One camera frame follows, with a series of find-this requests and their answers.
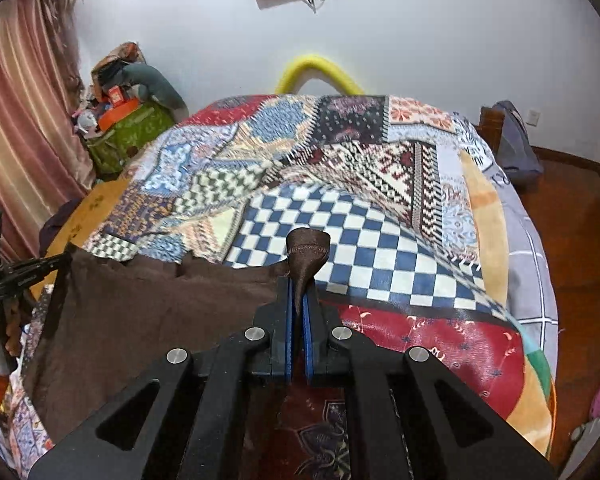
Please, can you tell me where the orange box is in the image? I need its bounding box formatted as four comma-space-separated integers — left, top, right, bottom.
97, 97, 144, 132

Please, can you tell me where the person's left hand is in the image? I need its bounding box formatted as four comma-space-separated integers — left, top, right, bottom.
0, 310, 22, 359

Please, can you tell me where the pink striped curtain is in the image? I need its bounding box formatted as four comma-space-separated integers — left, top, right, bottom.
0, 0, 99, 261

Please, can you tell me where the wooden bed frame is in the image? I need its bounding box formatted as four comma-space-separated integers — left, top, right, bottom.
480, 105, 506, 157

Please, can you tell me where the patchwork printed blanket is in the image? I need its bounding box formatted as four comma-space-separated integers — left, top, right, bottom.
0, 92, 557, 480

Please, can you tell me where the green patterned storage box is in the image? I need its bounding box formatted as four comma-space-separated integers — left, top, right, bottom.
85, 102, 177, 182

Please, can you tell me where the floral fabric bag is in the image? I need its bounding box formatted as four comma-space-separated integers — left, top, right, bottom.
91, 42, 147, 86

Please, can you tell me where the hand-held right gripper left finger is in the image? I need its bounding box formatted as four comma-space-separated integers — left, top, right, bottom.
27, 275, 295, 480

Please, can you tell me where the white checked bed sheet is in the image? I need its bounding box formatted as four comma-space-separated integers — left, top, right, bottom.
450, 110, 561, 348

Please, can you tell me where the yellow foam tube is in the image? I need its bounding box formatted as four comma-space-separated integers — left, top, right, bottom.
275, 54, 366, 97

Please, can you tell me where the bamboo lap table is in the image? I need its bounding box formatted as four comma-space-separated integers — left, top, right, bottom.
42, 177, 132, 302

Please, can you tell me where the brown shirt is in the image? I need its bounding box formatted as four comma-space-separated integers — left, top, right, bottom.
20, 227, 333, 443

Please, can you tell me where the grey backpack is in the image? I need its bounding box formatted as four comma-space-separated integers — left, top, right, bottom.
490, 100, 544, 192

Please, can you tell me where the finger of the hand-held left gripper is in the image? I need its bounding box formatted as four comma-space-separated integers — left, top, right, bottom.
10, 251, 74, 292

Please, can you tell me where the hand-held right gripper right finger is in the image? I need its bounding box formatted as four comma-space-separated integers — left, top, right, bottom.
302, 280, 557, 480

